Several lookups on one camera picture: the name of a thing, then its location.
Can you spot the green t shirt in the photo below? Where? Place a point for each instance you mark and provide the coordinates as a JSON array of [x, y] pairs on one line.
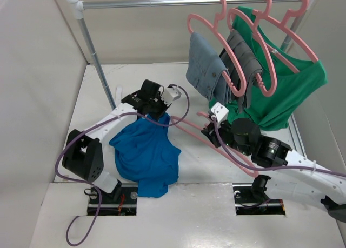
[[272, 113]]

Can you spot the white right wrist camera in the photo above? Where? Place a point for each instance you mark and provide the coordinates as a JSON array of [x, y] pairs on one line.
[[219, 111]]

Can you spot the pink hanger with green shirt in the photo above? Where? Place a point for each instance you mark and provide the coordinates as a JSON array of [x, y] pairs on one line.
[[288, 25]]

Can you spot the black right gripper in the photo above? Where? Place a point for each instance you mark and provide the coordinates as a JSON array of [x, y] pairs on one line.
[[211, 132]]

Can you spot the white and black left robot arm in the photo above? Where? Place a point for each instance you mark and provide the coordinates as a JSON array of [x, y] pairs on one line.
[[85, 159]]

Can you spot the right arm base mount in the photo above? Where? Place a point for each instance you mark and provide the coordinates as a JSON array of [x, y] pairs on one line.
[[251, 199]]

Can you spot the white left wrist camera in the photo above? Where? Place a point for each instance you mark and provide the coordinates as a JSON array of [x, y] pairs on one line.
[[170, 95]]

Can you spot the folded blue denim garment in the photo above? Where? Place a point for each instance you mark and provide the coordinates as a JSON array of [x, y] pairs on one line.
[[205, 69]]

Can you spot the blue t shirt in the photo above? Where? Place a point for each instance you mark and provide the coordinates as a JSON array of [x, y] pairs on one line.
[[144, 154]]

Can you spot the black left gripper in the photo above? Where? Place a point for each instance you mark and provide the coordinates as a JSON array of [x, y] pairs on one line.
[[164, 108]]

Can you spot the metal clothes rack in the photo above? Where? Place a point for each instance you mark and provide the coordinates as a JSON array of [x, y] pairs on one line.
[[79, 6]]

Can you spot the folded grey garment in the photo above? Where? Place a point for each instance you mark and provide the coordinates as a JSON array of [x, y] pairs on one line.
[[250, 66]]

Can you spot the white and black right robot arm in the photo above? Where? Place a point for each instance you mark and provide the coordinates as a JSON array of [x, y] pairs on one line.
[[282, 172]]

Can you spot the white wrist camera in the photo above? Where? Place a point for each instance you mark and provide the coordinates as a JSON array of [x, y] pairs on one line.
[[170, 95], [219, 111]]

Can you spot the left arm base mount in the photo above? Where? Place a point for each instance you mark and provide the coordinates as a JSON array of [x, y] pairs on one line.
[[124, 205]]

